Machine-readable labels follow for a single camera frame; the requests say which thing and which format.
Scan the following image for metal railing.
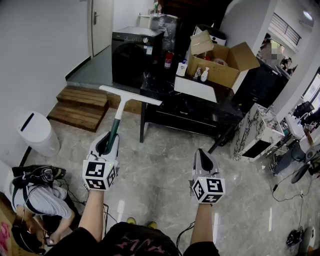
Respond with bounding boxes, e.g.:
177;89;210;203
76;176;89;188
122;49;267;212
269;12;302;46

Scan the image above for person's left forearm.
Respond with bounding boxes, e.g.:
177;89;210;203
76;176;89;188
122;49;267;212
77;189;106;243

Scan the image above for red fire extinguisher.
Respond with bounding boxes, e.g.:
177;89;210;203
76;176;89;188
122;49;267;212
163;50;174;70

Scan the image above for white squeegee green handle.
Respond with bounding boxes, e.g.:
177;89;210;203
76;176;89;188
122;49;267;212
99;84;163;154

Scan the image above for white marble cabinet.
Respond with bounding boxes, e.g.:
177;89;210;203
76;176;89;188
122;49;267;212
229;102;286;162

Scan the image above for white sink basin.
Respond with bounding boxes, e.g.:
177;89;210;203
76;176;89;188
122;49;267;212
173;76;218;104

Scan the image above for white soap bottle blue pump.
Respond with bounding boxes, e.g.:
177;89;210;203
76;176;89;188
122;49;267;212
175;58;189;77

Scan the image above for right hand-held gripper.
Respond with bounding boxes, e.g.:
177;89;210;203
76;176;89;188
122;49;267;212
191;148;226;205

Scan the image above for clear plastic-wrapped bundle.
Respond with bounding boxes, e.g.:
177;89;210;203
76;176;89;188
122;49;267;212
149;13;179;52

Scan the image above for black backpack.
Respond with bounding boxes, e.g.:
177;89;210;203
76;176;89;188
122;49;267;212
11;164;67;188

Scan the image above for dark grey washing machine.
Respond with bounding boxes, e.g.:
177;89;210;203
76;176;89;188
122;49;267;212
111;26;165;89

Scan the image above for wooden steps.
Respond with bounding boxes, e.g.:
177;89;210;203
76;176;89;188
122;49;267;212
46;85;110;133

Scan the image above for dark wooden staircase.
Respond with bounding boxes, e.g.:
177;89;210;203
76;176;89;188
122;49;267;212
162;0;234;26

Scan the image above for person's black shirt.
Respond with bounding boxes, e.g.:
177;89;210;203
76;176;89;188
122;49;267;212
44;221;221;256

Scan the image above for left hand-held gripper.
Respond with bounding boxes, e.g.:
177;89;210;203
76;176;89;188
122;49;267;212
82;131;121;191

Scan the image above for person's right forearm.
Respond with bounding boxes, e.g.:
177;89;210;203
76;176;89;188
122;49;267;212
189;202;214;246

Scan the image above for black marble table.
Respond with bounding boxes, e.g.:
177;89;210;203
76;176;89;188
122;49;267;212
139;72;245;155

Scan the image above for black cabinet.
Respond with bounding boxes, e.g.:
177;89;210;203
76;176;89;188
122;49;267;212
233;57;291;114

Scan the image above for white door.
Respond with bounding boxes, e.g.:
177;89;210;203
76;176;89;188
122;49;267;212
90;0;115;57

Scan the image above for small white pump bottle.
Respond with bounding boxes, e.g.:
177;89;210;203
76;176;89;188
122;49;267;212
200;66;211;83

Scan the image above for round ceiling light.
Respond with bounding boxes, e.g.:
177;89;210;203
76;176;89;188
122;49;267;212
302;9;315;22

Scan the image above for brown cardboard box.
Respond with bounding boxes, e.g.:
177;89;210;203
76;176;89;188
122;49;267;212
186;30;261;89

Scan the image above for white trash bin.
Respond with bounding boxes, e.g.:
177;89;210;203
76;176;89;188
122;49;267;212
16;110;61;158

